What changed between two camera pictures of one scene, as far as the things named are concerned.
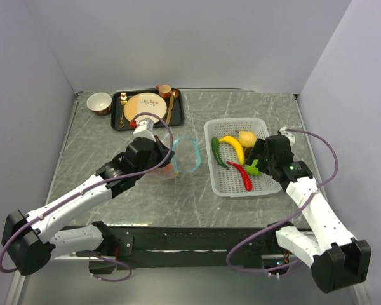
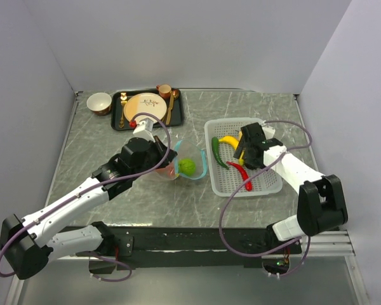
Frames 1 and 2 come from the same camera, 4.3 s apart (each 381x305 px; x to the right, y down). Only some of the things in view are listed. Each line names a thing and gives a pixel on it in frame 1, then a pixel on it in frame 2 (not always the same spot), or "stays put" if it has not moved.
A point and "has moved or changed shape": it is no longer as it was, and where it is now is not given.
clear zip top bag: [186, 159] has moved or changed shape
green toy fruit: [253, 169] has moved or changed shape
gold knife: [169, 110] stays put
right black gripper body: [266, 163] to [241, 146]
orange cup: [164, 90] stays put
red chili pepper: [247, 181] stays put
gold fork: [123, 100] stays put
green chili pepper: [215, 145] stays put
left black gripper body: [158, 157] stays put
